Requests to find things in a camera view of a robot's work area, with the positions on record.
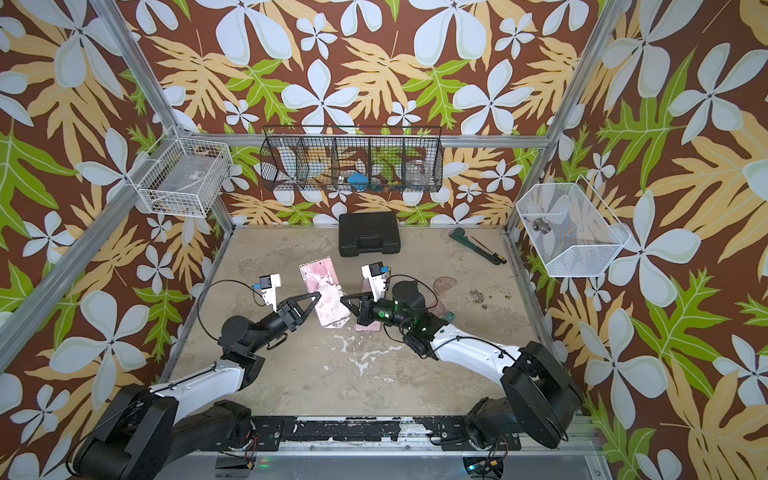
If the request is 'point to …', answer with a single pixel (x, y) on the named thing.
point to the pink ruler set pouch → (373, 326)
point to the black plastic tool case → (368, 232)
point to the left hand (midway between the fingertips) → (321, 295)
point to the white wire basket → (182, 176)
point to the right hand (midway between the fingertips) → (340, 301)
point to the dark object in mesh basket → (541, 224)
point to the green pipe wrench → (459, 233)
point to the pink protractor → (443, 283)
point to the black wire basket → (354, 158)
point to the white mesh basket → (573, 232)
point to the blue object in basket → (358, 181)
